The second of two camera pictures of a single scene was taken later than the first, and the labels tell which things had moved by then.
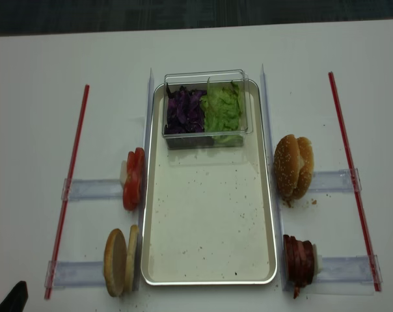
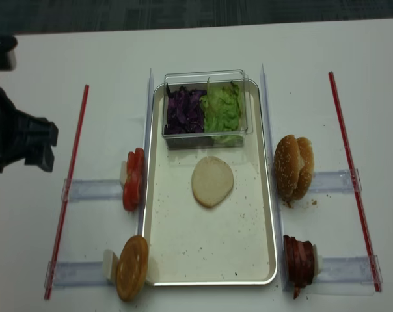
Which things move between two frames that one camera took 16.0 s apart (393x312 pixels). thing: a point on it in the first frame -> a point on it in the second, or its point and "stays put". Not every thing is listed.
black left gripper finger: [15, 301] -> [10, 130]
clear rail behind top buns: [337, 181] stays put
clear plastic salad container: [206, 108] stays put
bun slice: [115, 265] -> [132, 267]
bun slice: [133, 233] -> [212, 180]
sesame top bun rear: [306, 172] stays put
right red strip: [376, 285] stays put
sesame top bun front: [287, 166] stays put
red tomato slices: [135, 182] stays put
